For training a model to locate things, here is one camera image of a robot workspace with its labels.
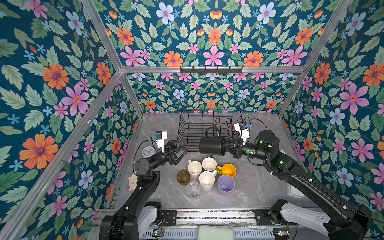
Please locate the green mug white inside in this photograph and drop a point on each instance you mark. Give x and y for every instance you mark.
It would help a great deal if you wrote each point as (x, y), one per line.
(209, 164)

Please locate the lilac plastic cup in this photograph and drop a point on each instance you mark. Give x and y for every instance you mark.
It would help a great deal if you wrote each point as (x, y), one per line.
(226, 185)

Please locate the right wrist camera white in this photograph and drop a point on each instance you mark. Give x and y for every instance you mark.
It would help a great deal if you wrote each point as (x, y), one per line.
(243, 130)

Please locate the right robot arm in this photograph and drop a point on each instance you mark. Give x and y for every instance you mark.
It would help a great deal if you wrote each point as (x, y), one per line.
(339, 219)

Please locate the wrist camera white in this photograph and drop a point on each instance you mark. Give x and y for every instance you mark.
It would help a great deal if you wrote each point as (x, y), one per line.
(160, 137)
(243, 130)

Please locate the pink round clock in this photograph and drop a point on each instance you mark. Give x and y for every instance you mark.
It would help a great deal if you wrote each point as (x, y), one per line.
(133, 179)

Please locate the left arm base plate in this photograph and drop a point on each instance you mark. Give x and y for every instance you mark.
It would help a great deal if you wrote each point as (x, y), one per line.
(166, 218)

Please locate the white mug front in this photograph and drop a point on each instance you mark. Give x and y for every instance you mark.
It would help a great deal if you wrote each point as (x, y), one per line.
(207, 180)

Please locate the clear glass cup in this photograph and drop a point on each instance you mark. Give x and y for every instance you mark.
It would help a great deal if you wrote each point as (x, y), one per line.
(194, 189)

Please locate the black mug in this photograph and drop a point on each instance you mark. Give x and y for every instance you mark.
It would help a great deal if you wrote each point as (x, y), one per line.
(212, 143)

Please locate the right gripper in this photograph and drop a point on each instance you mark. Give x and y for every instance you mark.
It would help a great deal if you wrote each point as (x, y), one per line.
(238, 150)

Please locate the white mug rear left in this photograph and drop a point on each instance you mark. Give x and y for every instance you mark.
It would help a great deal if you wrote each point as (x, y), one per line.
(194, 169)

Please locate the green cloth pad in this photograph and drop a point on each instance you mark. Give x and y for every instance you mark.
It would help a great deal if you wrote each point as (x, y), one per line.
(215, 233)

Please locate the small white alarm clock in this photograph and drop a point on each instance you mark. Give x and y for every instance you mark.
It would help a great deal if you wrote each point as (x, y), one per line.
(148, 151)

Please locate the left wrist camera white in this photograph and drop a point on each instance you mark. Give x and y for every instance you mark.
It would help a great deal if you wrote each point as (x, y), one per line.
(160, 137)

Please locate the olive glass cup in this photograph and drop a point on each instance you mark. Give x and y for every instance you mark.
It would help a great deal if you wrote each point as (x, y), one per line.
(183, 177)

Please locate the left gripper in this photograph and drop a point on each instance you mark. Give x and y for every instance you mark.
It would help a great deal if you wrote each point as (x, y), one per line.
(169, 146)

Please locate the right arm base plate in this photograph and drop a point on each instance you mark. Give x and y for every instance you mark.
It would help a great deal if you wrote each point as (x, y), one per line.
(264, 217)

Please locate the black wall hook rail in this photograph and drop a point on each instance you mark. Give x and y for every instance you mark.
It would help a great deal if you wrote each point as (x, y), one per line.
(210, 70)

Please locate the black wire dish rack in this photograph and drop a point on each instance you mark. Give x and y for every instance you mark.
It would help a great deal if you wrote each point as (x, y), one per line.
(194, 125)

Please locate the yellow mug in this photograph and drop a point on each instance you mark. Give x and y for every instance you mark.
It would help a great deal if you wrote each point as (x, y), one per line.
(227, 169)

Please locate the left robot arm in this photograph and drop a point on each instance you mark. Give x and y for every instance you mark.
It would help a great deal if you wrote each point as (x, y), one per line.
(124, 224)

